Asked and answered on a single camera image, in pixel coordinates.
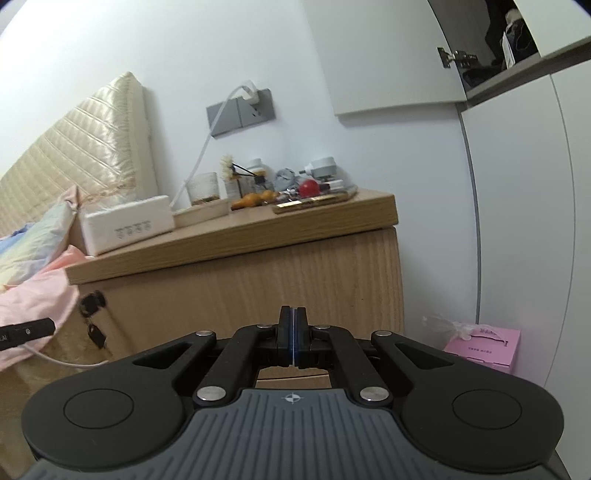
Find wooden drawer with lock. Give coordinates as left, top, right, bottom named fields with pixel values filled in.
left=76, top=226, right=406, bottom=358

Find pink blanket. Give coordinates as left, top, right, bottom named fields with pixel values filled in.
left=0, top=185, right=89, bottom=371

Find grey crumpled cloth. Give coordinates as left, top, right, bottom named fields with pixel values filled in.
left=274, top=168, right=299, bottom=193

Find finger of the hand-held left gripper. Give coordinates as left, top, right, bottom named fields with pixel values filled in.
left=0, top=318, right=57, bottom=352

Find plain wooden drawer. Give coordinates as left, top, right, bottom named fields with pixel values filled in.
left=255, top=367, right=334, bottom=391

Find white wardrobe door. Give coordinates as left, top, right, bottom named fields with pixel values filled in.
left=302, top=0, right=470, bottom=117

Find pink box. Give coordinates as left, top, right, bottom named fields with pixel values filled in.
left=443, top=323, right=522, bottom=374

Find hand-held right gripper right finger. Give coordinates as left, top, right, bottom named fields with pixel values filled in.
left=294, top=305, right=456, bottom=408

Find grey wall socket panel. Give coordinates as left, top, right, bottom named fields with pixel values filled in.
left=206, top=88, right=278, bottom=138

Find white charger plug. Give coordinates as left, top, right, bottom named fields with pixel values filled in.
left=235, top=79, right=260, bottom=105

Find gold phone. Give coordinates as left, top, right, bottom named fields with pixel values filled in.
left=272, top=190, right=359, bottom=214

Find metal door hinge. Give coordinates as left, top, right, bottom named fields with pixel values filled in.
left=436, top=46, right=479, bottom=69

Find white wardrobe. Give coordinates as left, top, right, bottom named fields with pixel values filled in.
left=427, top=0, right=591, bottom=398

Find clear plastic bag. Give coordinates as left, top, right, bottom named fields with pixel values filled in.
left=422, top=314, right=477, bottom=343

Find orange gourd ornament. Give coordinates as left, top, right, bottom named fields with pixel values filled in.
left=231, top=190, right=279, bottom=211

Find dark clothes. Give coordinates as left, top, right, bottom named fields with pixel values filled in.
left=462, top=0, right=542, bottom=89

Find reed diffuser bottle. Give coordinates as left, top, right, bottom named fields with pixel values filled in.
left=225, top=162, right=269, bottom=202

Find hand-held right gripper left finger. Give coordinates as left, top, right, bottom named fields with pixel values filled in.
left=133, top=305, right=293, bottom=405

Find black key in lock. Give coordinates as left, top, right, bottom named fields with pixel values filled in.
left=79, top=292, right=108, bottom=317

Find white tissue pack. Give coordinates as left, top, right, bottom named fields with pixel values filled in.
left=79, top=195, right=176, bottom=257

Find pastel rainbow pillow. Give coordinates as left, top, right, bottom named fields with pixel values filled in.
left=0, top=198, right=78, bottom=291

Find clear glass cup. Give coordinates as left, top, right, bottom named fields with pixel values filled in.
left=187, top=172, right=218, bottom=206

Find wooden nightstand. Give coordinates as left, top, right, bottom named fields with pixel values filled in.
left=65, top=187, right=406, bottom=391

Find cream quilted headboard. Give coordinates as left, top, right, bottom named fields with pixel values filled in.
left=0, top=71, right=160, bottom=241

